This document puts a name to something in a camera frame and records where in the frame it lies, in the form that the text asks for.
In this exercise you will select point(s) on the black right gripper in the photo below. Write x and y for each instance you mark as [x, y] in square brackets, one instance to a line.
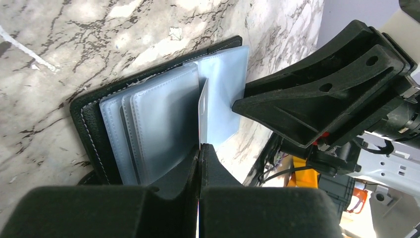
[358, 82]

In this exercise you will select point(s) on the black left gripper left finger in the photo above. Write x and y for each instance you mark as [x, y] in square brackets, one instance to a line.
[165, 209]

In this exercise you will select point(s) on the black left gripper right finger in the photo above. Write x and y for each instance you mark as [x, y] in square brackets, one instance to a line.
[227, 209]

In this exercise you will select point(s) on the silver grey credit card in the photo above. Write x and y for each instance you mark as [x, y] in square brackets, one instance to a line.
[203, 114]

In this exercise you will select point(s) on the black card holder wallet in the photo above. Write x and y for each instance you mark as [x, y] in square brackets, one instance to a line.
[137, 129]

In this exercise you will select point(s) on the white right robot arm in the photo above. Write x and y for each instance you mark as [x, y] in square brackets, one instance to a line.
[391, 171]

